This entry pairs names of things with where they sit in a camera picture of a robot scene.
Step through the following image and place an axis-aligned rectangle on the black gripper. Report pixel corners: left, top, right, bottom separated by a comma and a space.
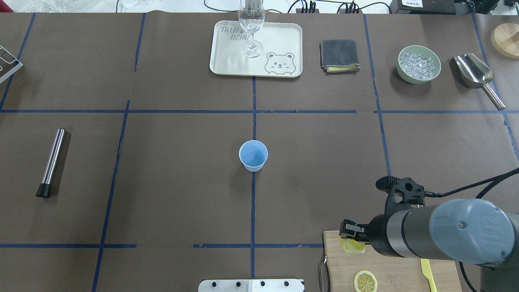
340, 176, 426, 257

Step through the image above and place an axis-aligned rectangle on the picked lemon slice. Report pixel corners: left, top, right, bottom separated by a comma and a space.
339, 237, 366, 254

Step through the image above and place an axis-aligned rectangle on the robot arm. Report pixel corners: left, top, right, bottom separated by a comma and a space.
339, 169, 519, 292

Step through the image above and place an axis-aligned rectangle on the lemon slice on board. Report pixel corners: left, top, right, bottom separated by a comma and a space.
354, 270, 378, 292

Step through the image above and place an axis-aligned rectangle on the light blue paper cup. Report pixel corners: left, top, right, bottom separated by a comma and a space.
238, 140, 268, 172

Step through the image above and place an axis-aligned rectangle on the wooden cup tree stand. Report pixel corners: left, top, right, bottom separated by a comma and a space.
491, 23, 519, 60

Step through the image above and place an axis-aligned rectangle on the bamboo cutting board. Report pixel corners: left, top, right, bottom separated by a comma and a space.
319, 230, 462, 292

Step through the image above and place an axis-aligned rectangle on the yellow plastic knife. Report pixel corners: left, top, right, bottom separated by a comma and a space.
420, 258, 438, 292

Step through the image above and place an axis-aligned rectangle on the folded grey cloth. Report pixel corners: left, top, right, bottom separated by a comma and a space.
320, 39, 361, 73

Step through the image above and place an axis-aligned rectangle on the green bowl of ice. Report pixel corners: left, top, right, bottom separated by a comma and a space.
396, 45, 442, 84

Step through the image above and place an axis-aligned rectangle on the cream bear serving tray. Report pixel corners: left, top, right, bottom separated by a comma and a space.
209, 20, 303, 78

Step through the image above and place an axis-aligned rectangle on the steel ice scoop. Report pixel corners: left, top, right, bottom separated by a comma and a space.
453, 53, 506, 111

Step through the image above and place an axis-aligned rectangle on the clear wine glass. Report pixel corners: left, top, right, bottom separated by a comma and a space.
238, 0, 265, 58

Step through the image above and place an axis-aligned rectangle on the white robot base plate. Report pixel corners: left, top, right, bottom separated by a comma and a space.
198, 279, 305, 292

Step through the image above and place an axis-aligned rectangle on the white wire cup rack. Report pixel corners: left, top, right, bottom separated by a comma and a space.
0, 45, 24, 83

